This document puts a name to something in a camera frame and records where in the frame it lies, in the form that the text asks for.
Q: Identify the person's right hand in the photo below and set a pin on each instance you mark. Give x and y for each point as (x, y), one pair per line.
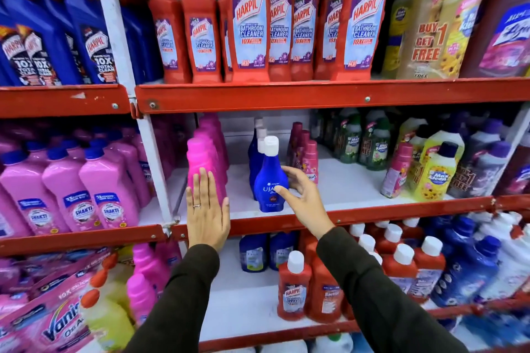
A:
(310, 208)

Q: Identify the person's left hand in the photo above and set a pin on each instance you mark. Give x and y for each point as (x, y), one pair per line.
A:
(207, 220)

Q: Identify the person's left thumb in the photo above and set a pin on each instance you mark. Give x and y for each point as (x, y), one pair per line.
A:
(226, 210)

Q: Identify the person's left little finger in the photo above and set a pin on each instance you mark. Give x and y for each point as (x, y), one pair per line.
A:
(190, 201)

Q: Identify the person's right thumb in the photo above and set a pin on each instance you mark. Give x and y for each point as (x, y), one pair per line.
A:
(284, 191)

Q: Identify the person's left middle finger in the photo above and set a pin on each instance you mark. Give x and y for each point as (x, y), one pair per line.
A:
(205, 191)

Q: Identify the blue bottle with white cap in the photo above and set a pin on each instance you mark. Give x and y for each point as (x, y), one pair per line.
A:
(267, 183)
(253, 139)
(256, 166)

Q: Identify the person's left forearm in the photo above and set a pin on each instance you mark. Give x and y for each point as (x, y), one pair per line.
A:
(182, 303)

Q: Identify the person's right forearm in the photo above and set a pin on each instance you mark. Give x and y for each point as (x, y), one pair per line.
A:
(372, 303)

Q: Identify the magenta plastic bottle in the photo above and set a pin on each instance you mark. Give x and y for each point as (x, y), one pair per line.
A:
(215, 146)
(201, 158)
(217, 125)

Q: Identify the small pink fabric conditioner bottle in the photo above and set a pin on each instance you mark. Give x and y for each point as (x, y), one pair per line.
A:
(293, 137)
(310, 162)
(301, 146)

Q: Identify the dark blue squat bottle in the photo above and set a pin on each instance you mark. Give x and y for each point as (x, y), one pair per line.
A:
(253, 253)
(282, 250)

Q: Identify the white shelf board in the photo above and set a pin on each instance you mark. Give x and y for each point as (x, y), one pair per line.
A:
(244, 299)
(352, 183)

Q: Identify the row of green cleaner bottles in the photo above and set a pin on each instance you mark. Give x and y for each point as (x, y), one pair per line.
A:
(352, 141)

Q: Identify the red metal shelf beam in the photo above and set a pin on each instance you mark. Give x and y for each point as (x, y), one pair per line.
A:
(62, 100)
(290, 334)
(83, 239)
(331, 94)
(372, 214)

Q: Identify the group of small red bottles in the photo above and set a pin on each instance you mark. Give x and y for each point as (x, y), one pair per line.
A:
(294, 290)

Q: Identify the group of pink blue-capped bottles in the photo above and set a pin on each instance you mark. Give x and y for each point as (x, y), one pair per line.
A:
(83, 191)

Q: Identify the yellow bottle with orange cap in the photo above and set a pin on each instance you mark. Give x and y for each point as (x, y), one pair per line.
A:
(111, 282)
(107, 319)

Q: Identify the small pink cleaner bottle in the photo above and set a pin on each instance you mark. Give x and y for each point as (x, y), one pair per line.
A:
(395, 175)

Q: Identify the yellow bottle with dark cap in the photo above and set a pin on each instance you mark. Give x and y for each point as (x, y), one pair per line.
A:
(408, 129)
(441, 137)
(434, 179)

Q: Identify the white plastic bottle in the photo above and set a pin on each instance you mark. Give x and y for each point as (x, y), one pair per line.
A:
(283, 347)

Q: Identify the white bottle with green cap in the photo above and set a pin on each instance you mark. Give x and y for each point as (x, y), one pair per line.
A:
(331, 343)

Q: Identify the stack of pink packs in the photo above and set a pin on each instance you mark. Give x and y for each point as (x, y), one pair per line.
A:
(37, 266)

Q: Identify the row of tall red cleaner bottles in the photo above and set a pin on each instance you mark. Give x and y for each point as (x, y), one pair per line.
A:
(248, 26)

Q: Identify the pink stain remover pack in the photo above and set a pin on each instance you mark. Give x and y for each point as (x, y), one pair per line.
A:
(54, 319)

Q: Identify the grey bottle with purple cap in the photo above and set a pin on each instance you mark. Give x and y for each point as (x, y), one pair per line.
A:
(476, 175)
(482, 137)

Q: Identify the large yellow floor cleaner bottle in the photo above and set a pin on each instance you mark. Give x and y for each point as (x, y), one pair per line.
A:
(426, 34)
(396, 34)
(459, 34)

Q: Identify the row of blue cleaner bottles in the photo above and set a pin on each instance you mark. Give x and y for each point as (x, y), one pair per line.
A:
(49, 34)

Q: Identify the dark maroon bottle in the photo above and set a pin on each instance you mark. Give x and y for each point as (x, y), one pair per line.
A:
(517, 175)

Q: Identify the pile of blue packs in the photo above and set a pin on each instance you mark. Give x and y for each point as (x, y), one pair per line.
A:
(497, 328)

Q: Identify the large maroon floor cleaner bottle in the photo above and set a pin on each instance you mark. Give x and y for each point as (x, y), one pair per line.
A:
(501, 34)

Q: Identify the white metal shelf post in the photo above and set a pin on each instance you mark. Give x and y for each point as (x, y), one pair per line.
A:
(124, 75)
(517, 133)

